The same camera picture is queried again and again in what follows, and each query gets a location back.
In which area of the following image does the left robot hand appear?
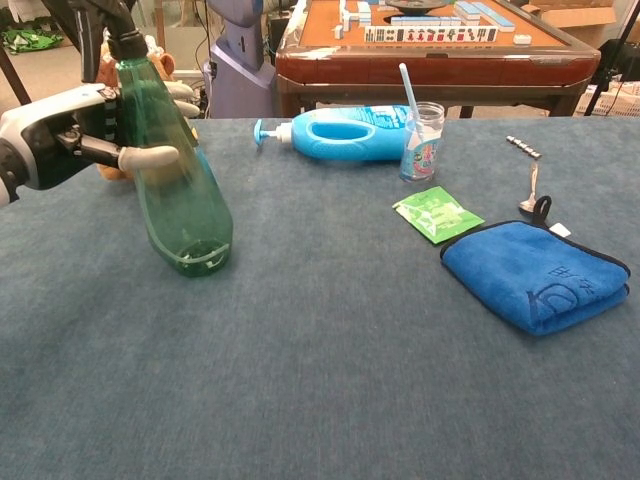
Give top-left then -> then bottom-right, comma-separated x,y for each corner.
0,79 -> 201,191

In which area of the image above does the green transparent spray bottle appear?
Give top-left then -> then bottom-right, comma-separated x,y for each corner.
77,0 -> 235,279

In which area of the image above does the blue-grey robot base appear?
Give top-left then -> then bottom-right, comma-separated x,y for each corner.
205,0 -> 279,120

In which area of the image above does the blue detergent pump bottle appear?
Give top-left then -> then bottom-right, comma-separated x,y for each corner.
253,103 -> 421,163

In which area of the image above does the black tripod stand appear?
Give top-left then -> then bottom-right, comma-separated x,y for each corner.
582,0 -> 640,117

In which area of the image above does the black metal leg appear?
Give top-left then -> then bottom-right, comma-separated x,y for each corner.
0,47 -> 32,107

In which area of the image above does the green bag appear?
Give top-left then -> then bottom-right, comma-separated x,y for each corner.
0,27 -> 65,55

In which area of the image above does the brown capybara plush toy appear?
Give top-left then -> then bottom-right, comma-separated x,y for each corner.
94,42 -> 199,182

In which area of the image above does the brown mahjong table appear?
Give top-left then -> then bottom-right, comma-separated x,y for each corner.
274,0 -> 602,119

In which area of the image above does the light blue plastic stick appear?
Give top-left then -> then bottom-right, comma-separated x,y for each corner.
398,62 -> 426,146

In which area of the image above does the clear plastic jar with label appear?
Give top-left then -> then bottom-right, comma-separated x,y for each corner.
398,101 -> 446,184

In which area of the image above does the blue table cloth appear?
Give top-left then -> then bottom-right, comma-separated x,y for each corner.
0,117 -> 640,480

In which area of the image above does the row of face-up mahjong tiles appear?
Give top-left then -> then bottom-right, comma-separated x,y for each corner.
363,24 -> 500,45

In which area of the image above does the green sachet packet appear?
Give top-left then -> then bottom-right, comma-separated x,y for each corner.
391,185 -> 486,246

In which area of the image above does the row of small metal cubes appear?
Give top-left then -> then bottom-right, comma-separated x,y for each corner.
505,134 -> 544,161

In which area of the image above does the metal spoon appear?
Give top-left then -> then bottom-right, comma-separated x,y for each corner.
517,160 -> 542,215

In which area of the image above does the blue folded microfiber towel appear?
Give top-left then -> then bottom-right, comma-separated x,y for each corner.
438,194 -> 632,337

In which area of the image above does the cardboard box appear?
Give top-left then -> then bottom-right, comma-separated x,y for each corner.
522,0 -> 619,49

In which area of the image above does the white plastic crate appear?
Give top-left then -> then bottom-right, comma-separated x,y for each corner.
574,79 -> 640,119

